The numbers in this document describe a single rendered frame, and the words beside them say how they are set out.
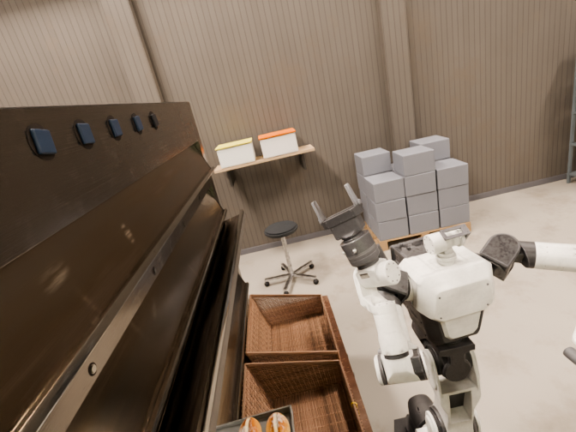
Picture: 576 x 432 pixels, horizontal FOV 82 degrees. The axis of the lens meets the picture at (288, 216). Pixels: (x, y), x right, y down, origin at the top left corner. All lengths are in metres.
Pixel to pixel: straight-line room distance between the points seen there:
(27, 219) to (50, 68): 4.47
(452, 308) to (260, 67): 3.79
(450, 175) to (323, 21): 2.36
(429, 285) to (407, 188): 3.00
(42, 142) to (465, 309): 1.19
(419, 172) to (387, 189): 0.41
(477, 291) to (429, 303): 0.16
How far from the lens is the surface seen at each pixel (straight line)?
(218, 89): 4.49
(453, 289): 1.18
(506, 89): 5.56
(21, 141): 0.71
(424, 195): 4.21
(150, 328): 0.96
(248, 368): 1.82
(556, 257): 1.36
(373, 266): 0.93
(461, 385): 1.56
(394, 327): 0.96
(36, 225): 0.67
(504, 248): 1.33
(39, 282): 0.68
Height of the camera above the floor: 2.03
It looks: 20 degrees down
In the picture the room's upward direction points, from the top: 13 degrees counter-clockwise
